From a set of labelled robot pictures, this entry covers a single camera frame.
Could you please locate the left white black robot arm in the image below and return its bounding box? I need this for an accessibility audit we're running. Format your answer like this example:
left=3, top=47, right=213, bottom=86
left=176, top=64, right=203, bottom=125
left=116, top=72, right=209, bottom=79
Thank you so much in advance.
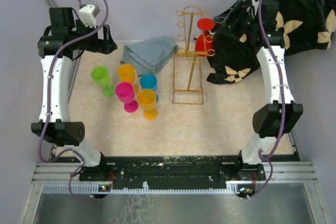
left=31, top=4, right=117, bottom=180

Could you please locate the pink plastic wine glass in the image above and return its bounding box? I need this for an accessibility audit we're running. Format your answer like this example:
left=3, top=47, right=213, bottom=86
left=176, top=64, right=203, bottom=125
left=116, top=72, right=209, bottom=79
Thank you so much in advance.
left=115, top=82, right=139, bottom=113

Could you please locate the orange plastic wine glass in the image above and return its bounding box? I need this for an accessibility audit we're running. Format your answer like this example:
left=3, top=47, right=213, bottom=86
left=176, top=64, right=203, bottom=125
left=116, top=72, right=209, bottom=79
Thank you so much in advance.
left=117, top=64, right=139, bottom=94
left=137, top=89, right=158, bottom=121

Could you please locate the purple cable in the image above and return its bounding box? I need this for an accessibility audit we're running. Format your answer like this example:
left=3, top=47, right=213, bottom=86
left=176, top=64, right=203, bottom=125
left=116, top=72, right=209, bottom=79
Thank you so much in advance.
left=38, top=0, right=110, bottom=202
left=257, top=0, right=287, bottom=200

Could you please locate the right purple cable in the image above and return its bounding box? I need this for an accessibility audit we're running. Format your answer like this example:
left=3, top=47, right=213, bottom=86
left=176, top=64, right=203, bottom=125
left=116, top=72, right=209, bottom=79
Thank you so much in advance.
left=257, top=0, right=287, bottom=200

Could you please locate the blue plastic wine glass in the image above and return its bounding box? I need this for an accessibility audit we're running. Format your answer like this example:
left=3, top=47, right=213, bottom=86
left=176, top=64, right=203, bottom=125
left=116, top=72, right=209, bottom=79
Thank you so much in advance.
left=140, top=73, right=159, bottom=102

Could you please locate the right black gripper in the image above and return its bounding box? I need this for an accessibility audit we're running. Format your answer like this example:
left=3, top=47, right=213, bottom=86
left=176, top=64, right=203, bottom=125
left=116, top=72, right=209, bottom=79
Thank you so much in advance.
left=212, top=0, right=259, bottom=41

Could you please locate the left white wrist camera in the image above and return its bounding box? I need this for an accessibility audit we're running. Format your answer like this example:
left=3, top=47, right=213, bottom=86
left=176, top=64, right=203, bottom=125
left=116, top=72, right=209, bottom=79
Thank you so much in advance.
left=79, top=4, right=100, bottom=28

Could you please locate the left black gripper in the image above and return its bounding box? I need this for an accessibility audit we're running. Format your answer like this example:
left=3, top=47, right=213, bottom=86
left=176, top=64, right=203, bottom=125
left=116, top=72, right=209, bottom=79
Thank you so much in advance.
left=70, top=19, right=118, bottom=55

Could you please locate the grey folded cloth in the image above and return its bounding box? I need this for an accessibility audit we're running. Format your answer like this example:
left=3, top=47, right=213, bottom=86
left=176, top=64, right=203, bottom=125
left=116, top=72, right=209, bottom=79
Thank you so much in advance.
left=120, top=36, right=178, bottom=76

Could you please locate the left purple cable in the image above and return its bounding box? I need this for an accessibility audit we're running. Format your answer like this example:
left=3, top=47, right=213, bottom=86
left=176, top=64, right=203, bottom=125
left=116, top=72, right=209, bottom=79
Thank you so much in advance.
left=38, top=0, right=110, bottom=202

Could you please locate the red plastic wine glass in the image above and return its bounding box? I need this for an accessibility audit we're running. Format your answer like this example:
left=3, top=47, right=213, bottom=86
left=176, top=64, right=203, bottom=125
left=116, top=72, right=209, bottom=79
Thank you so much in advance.
left=195, top=18, right=215, bottom=57

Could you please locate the black floral blanket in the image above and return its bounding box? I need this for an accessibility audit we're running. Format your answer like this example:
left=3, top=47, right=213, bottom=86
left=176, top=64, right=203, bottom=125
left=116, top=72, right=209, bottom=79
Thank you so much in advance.
left=207, top=0, right=335, bottom=84

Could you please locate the white slotted cable duct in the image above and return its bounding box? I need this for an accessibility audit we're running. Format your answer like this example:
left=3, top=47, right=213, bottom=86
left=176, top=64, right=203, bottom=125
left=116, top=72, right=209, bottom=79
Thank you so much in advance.
left=41, top=182, right=254, bottom=195

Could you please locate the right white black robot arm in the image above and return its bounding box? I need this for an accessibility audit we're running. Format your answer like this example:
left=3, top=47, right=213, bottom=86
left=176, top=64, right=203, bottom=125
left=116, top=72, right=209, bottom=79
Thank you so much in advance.
left=225, top=0, right=303, bottom=180

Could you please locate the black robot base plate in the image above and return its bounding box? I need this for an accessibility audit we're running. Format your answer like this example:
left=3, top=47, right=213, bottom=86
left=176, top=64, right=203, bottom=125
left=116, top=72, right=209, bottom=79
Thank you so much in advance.
left=79, top=155, right=266, bottom=190

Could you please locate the gold wire glass rack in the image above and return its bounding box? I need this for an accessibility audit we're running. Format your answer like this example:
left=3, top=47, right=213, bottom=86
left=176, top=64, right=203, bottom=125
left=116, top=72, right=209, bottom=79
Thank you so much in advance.
left=172, top=5, right=215, bottom=105

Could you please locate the green plastic wine glass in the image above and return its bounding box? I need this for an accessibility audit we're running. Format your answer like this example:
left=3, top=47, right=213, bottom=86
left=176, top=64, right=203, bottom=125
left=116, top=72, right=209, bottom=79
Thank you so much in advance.
left=90, top=66, right=115, bottom=97

